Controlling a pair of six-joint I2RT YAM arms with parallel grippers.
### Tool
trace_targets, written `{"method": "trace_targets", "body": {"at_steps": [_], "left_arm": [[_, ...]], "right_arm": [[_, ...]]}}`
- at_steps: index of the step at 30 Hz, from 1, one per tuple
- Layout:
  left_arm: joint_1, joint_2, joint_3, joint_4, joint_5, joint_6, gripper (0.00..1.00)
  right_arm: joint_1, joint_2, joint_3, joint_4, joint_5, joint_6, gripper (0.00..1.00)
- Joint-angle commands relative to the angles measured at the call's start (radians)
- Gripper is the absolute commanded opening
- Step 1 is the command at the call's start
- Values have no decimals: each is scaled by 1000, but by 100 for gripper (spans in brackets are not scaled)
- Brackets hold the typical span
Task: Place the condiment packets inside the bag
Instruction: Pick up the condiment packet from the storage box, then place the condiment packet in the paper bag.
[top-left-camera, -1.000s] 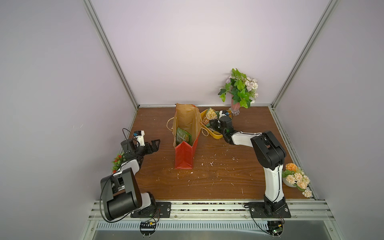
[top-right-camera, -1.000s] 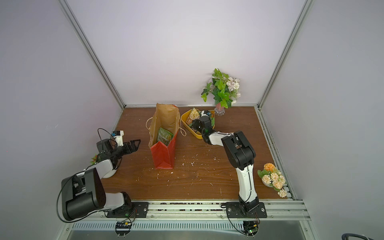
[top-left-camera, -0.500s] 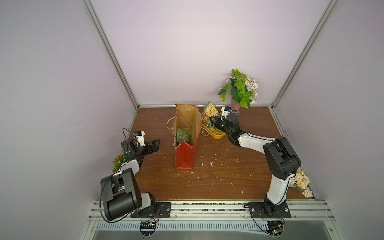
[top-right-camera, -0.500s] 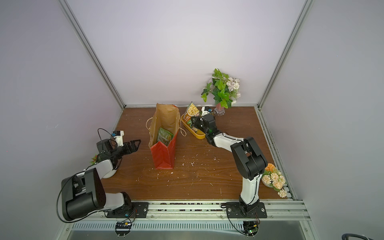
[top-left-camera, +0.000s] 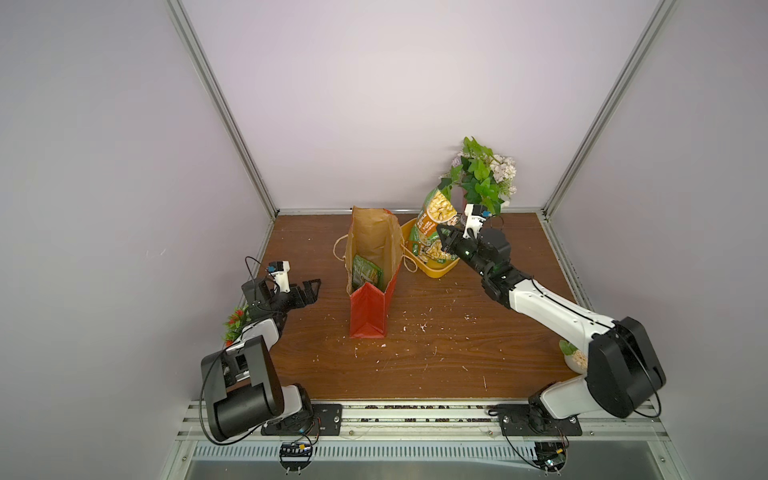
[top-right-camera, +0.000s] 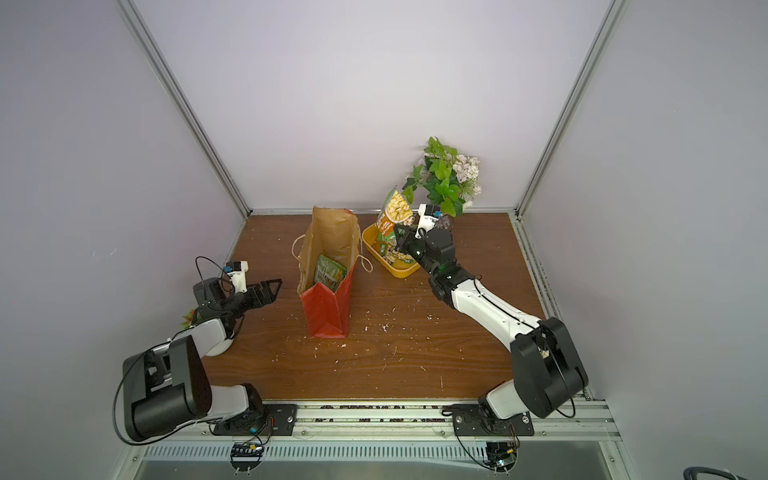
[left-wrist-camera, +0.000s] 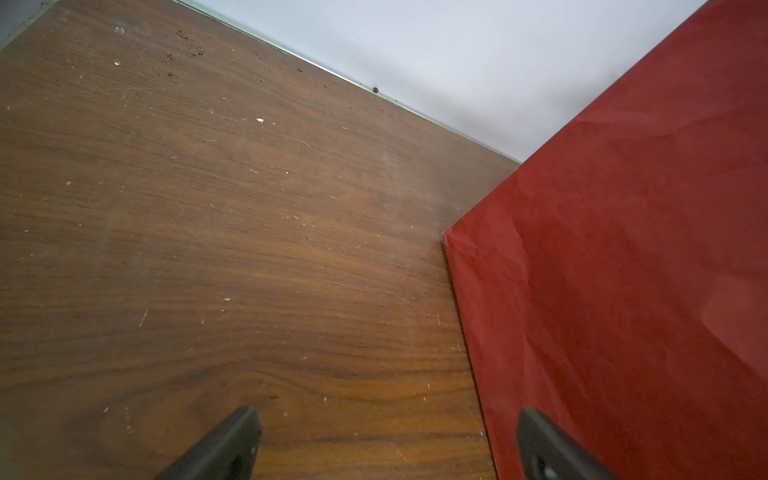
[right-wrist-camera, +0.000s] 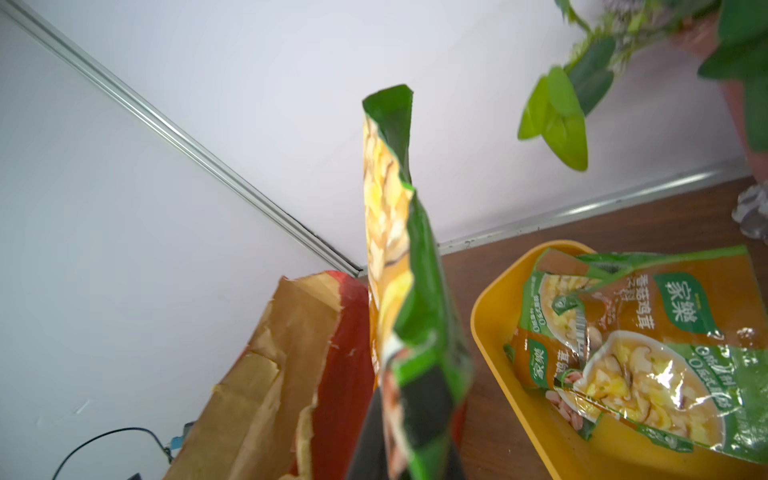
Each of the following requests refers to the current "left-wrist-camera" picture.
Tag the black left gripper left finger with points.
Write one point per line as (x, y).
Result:
(228, 451)

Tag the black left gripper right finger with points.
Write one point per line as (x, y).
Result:
(549, 453)

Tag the red paper bag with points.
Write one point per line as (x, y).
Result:
(617, 280)

